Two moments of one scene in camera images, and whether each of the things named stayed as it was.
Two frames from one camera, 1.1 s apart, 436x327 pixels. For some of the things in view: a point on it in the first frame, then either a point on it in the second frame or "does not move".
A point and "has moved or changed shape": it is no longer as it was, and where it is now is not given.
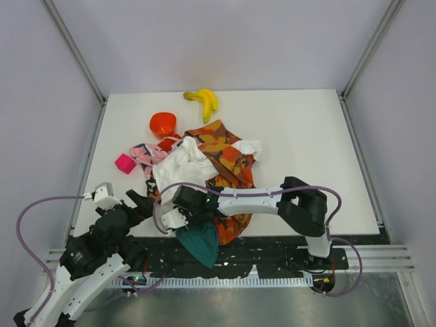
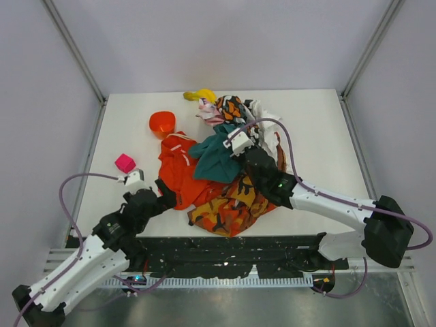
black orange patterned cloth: (152, 187) has moved or changed shape
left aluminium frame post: (80, 60) does not move
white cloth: (188, 163) to (266, 129)
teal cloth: (203, 241) to (213, 160)
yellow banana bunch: (209, 101) does not move
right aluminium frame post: (394, 9) does not move
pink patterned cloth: (147, 155) to (208, 112)
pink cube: (125, 163) does not move
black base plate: (246, 257) does not move
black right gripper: (180, 198) to (254, 157)
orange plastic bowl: (163, 124) does not move
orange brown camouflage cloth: (234, 169) has moved or changed shape
